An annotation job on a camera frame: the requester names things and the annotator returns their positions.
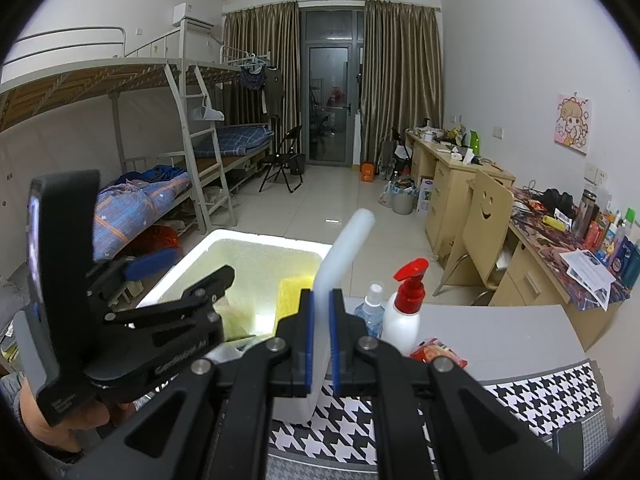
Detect white bed ladder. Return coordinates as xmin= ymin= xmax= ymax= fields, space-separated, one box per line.
xmin=165 ymin=62 xmax=238 ymax=233

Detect black folding chair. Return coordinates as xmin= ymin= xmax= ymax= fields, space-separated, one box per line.
xmin=259 ymin=125 xmax=305 ymax=193

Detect dark hanging clothes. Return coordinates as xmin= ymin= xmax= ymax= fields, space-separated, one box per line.
xmin=239 ymin=66 xmax=283 ymax=116

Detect group of toiletry bottles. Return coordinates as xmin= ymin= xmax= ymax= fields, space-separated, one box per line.
xmin=575 ymin=189 xmax=640 ymax=281

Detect wooden desk with drawers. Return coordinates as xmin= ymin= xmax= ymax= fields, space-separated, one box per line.
xmin=404 ymin=130 xmax=516 ymax=256

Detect grey plastic bucket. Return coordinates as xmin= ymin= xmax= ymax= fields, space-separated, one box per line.
xmin=391 ymin=187 xmax=418 ymax=216

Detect white foam box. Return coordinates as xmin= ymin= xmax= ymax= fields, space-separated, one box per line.
xmin=135 ymin=230 xmax=333 ymax=426

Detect white carton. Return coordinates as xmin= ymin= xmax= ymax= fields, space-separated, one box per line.
xmin=416 ymin=176 xmax=436 ymax=213

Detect red snack packet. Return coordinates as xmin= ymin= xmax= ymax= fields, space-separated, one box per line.
xmin=410 ymin=337 xmax=468 ymax=368

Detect brown curtain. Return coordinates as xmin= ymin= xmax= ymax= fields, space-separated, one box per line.
xmin=222 ymin=1 xmax=303 ymax=166
xmin=362 ymin=0 xmax=443 ymax=171

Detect person's left hand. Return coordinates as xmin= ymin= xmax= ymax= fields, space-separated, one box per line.
xmin=20 ymin=390 xmax=136 ymax=453

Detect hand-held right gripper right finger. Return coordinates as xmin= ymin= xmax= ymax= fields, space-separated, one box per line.
xmin=327 ymin=288 xmax=583 ymax=480

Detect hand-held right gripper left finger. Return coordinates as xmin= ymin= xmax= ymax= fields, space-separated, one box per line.
xmin=65 ymin=288 xmax=317 ymax=480

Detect black headphones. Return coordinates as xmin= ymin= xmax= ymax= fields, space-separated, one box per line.
xmin=542 ymin=188 xmax=576 ymax=218

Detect wooden desk with printed cover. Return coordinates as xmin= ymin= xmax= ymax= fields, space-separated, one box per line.
xmin=502 ymin=187 xmax=640 ymax=311

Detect cartoon wall poster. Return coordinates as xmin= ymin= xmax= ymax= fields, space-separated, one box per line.
xmin=552 ymin=94 xmax=592 ymax=153

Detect white air conditioner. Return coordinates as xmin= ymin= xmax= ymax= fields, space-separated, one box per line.
xmin=172 ymin=4 xmax=217 ymax=28

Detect houndstooth tablecloth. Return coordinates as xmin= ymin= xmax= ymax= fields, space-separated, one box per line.
xmin=267 ymin=360 xmax=606 ymax=480

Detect metal bunk bed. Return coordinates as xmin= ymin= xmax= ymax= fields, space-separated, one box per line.
xmin=180 ymin=15 xmax=281 ymax=191
xmin=0 ymin=27 xmax=241 ymax=281

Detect dark smartphone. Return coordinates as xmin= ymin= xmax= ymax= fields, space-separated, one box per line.
xmin=552 ymin=420 xmax=586 ymax=466

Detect white pump lotion bottle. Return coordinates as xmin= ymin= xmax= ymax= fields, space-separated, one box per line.
xmin=381 ymin=258 xmax=430 ymax=356

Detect blue plaid quilt bundle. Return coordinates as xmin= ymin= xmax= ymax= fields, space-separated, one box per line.
xmin=92 ymin=165 xmax=193 ymax=261

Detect clear spray bottle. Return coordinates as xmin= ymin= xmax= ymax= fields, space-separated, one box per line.
xmin=355 ymin=283 xmax=386 ymax=338

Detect printed paper sheets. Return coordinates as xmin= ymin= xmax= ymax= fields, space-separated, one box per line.
xmin=559 ymin=247 xmax=618 ymax=311

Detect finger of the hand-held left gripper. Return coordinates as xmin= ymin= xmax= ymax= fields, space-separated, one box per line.
xmin=102 ymin=264 xmax=236 ymax=328
xmin=87 ymin=247 xmax=179 ymax=286

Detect blue plaid bedding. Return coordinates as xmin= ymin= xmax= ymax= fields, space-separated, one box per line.
xmin=192 ymin=125 xmax=275 ymax=157

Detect white hanging cloth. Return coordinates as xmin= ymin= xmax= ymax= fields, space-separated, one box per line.
xmin=189 ymin=95 xmax=224 ymax=122

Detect yellow sponge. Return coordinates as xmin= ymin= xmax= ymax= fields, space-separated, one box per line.
xmin=277 ymin=274 xmax=316 ymax=318

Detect glass balcony door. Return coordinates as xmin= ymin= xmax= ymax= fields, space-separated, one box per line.
xmin=300 ymin=7 xmax=366 ymax=166

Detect red bag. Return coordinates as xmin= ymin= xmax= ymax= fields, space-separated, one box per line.
xmin=132 ymin=225 xmax=180 ymax=256

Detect wooden smiley chair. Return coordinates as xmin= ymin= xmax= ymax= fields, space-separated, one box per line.
xmin=432 ymin=167 xmax=516 ymax=306

